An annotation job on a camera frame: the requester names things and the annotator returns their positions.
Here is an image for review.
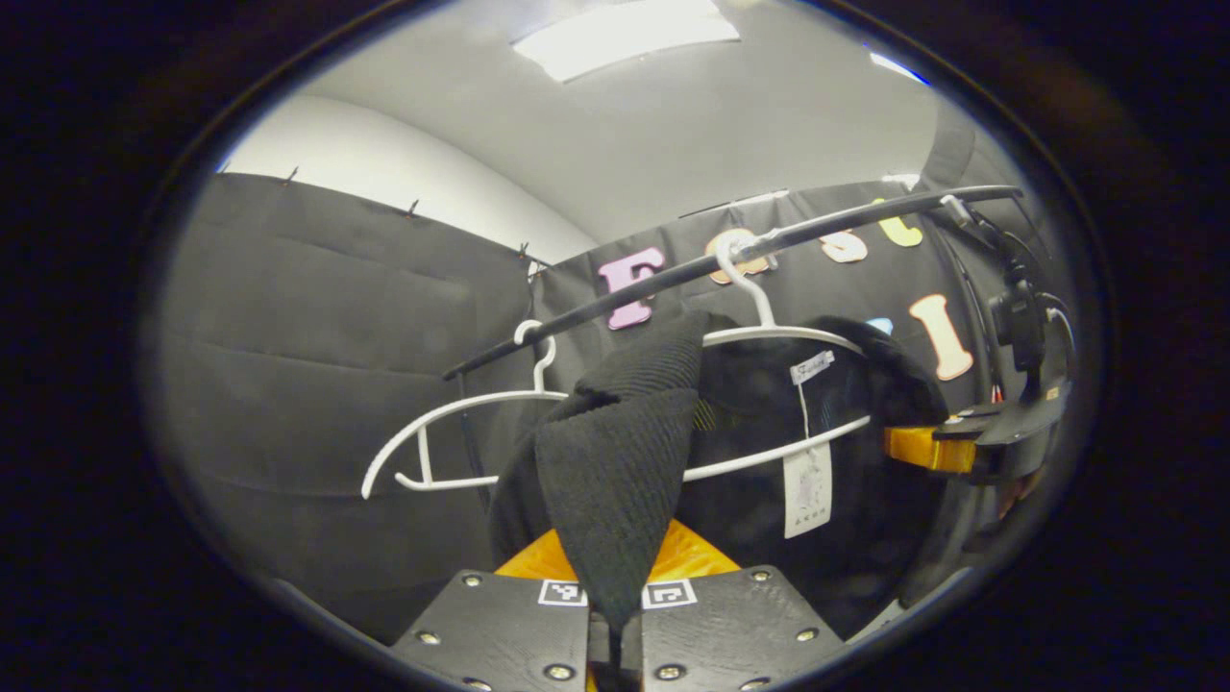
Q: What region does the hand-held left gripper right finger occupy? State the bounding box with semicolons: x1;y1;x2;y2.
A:
639;519;849;692

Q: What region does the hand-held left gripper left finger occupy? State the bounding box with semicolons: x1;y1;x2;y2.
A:
389;527;592;692

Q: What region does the black knit garment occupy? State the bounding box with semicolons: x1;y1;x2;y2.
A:
485;309;952;635

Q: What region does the white clothes hanger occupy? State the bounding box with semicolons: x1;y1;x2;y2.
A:
680;228;873;483
360;319;570;501

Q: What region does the black metal clothes rack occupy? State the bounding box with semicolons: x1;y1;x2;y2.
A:
442;183;1027;510

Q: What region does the black backdrop cloth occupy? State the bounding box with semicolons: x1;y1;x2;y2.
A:
154;106;1077;645

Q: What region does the small ceiling light panel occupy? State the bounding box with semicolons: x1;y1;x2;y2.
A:
870;53;928;86

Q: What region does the large ceiling light panel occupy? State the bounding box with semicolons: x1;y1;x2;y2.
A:
512;0;741;83

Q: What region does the black cable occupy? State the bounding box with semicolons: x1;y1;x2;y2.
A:
942;195;1039;289

